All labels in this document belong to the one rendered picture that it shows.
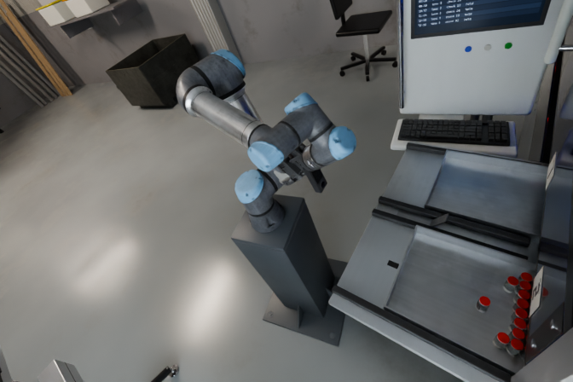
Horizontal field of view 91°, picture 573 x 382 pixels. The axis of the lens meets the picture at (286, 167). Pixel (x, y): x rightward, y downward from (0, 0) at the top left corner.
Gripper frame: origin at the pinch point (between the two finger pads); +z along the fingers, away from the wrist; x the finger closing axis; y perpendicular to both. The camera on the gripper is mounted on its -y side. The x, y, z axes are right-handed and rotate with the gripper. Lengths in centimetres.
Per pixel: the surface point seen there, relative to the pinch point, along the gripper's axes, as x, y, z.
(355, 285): 19.6, -30.3, -17.0
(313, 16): -303, 56, 154
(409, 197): -15.2, -33.6, -21.7
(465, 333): 20, -46, -38
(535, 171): -35, -52, -48
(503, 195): -24, -48, -42
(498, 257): -2, -48, -42
